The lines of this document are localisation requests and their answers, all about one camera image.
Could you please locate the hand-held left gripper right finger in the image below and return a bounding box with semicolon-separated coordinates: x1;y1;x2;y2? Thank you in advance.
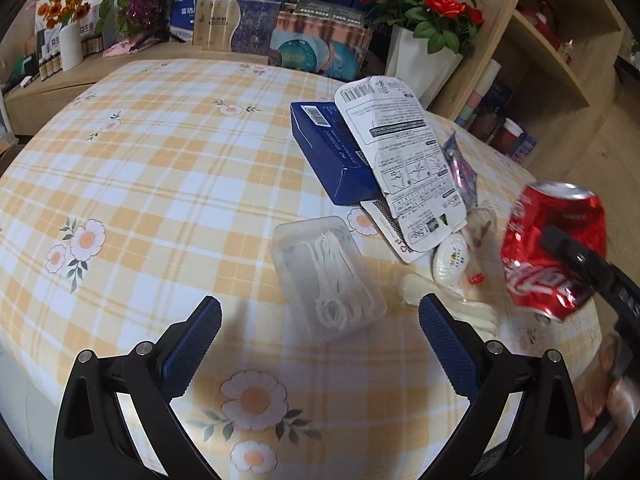
418;294;586;480

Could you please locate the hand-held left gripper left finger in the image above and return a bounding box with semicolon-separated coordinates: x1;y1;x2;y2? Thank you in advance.
53;296;223;480

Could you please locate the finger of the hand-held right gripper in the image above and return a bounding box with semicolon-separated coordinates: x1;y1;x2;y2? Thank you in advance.
542;225;640;312

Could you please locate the red soda can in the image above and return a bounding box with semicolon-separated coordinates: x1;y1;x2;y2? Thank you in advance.
501;181;607;323

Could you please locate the person's right hand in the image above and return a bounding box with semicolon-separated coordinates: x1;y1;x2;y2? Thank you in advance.
597;337;640;423

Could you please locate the white crumpled plastic film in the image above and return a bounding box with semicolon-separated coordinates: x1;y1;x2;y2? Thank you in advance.
400;272;498;336

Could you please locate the white round wrapped item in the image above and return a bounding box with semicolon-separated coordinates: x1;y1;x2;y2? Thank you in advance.
432;240;473;288

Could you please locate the clear tube with red cap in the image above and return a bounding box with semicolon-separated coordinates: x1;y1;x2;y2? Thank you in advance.
465;210;497;286

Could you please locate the light blue small carton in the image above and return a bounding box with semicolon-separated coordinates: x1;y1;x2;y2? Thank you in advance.
510;132;538;165

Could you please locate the clear plastic container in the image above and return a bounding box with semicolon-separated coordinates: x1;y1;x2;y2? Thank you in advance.
270;216;388;343

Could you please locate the red lidded jar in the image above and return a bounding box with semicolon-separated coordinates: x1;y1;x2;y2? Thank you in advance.
492;117;523;153

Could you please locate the purple snack wrapper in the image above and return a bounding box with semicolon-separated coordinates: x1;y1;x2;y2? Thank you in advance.
442;130;481;211

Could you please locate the wooden shelf unit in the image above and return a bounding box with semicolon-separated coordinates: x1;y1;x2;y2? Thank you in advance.
430;0;636;181

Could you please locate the blue box on shelf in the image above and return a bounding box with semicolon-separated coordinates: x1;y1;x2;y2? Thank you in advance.
482;80;513;126

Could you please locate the stack of pastel cups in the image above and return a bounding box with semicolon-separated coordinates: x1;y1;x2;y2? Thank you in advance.
455;57;502;128

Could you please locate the large white printed packet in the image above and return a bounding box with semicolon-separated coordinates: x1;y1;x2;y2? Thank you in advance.
334;76;468;228

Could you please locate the dark blue cardboard box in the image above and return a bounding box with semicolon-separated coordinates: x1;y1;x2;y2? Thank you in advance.
290;101;383;206

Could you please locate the red basket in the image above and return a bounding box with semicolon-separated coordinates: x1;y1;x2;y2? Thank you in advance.
517;0;561;51

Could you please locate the white angular flower vase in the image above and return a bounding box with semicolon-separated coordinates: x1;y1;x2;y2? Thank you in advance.
385;25;465;108

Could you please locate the red rose bouquet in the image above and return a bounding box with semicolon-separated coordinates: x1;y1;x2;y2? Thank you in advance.
360;0;487;56

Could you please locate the pink cloth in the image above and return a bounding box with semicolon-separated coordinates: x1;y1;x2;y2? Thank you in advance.
102;40;151;58

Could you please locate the black mini tripod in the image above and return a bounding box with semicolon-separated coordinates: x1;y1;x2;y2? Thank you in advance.
132;27;186;48

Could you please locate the row of small brown bottles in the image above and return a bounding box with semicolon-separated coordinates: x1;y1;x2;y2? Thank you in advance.
37;35;103;81

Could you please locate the stack of gift boxes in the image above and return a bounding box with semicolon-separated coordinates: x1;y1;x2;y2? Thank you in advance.
270;10;373;81

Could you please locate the white ribbed vase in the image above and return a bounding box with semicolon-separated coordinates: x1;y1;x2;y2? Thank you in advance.
59;21;83;72

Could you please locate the gold purple gift box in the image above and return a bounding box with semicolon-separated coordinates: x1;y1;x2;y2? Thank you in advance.
192;0;281;56

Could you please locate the blue and white box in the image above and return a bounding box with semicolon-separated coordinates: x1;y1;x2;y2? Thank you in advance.
170;0;246;43

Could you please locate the purple flower bunch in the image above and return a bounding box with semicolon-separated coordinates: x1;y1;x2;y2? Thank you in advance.
125;0;161;36

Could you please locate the dark flat box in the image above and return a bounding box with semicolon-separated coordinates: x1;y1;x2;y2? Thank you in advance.
292;0;368;28

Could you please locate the white printed carton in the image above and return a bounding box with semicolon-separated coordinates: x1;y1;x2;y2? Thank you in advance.
35;0;118;41

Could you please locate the white coiled cord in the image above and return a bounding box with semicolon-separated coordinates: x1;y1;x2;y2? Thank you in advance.
295;230;368;333

